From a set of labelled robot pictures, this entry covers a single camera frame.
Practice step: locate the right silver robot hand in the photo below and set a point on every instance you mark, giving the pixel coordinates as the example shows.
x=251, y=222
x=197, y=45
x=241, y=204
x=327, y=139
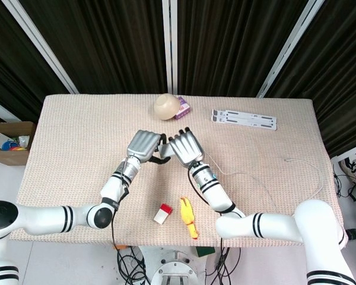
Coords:
x=187, y=147

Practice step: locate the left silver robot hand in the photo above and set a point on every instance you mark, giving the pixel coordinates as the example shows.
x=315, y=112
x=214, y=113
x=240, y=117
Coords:
x=144, y=144

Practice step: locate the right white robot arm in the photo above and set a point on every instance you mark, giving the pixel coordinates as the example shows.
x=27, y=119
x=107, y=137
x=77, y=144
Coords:
x=314, y=219

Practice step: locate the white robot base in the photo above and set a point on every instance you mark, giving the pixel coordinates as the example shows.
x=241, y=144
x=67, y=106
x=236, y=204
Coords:
x=173, y=267

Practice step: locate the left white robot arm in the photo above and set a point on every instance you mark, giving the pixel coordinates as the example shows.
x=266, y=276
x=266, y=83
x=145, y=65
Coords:
x=47, y=218

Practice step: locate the small purple box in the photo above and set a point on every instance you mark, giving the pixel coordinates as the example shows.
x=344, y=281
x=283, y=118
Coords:
x=184, y=108

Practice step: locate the beige bowl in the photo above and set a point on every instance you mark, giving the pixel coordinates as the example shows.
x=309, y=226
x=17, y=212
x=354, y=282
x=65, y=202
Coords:
x=165, y=107

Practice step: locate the silver folding stand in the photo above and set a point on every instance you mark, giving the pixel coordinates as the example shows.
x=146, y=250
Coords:
x=243, y=119

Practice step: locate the yellow rubber chicken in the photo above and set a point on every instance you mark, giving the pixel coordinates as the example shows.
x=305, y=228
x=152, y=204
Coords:
x=187, y=213

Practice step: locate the beige woven tablecloth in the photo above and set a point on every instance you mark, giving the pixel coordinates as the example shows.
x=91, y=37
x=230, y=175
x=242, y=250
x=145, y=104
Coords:
x=77, y=133

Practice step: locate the red and white box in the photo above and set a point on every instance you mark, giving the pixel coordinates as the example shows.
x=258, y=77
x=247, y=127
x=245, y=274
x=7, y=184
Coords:
x=162, y=214

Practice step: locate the orange block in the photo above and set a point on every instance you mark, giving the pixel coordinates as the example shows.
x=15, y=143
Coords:
x=121, y=246

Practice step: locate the black curtain panel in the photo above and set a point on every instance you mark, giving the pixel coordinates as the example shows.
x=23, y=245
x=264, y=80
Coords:
x=106, y=44
x=231, y=44
x=12, y=74
x=338, y=74

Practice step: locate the green block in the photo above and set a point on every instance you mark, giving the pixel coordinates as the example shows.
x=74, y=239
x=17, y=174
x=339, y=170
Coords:
x=205, y=251

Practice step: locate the cardboard box with clutter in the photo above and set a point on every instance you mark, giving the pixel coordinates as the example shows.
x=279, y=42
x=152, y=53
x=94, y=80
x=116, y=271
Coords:
x=9, y=154

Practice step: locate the white frame post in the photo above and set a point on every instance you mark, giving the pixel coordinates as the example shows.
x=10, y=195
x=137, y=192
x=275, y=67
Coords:
x=169, y=44
x=41, y=44
x=290, y=47

